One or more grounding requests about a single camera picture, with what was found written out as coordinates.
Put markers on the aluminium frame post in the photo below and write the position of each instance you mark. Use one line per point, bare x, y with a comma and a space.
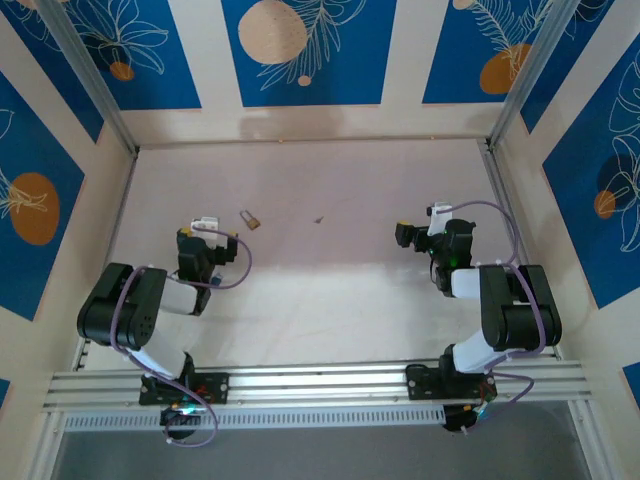
535, 70
90, 75

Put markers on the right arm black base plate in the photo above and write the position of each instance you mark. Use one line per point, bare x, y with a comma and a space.
422, 385

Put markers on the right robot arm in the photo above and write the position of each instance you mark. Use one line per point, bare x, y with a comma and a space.
520, 310

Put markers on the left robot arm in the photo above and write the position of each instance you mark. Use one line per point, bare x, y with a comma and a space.
145, 300

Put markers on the brass padlock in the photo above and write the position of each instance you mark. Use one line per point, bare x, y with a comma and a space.
252, 222

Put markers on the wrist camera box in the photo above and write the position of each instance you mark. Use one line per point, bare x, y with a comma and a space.
205, 223
437, 217

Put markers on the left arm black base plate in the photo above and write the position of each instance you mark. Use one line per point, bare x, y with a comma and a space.
220, 387

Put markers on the aluminium mounting rail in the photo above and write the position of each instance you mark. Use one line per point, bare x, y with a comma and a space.
320, 380

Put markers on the aluminium side rail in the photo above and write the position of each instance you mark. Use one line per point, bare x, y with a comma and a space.
496, 170
116, 225

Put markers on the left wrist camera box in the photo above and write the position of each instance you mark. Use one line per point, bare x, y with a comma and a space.
205, 223

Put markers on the black connector box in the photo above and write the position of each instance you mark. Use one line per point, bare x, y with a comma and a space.
457, 417
177, 417

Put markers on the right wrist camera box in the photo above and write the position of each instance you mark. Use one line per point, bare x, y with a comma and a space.
437, 217

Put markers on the aluminium frame leg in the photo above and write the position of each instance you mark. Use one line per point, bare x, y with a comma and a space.
47, 445
587, 440

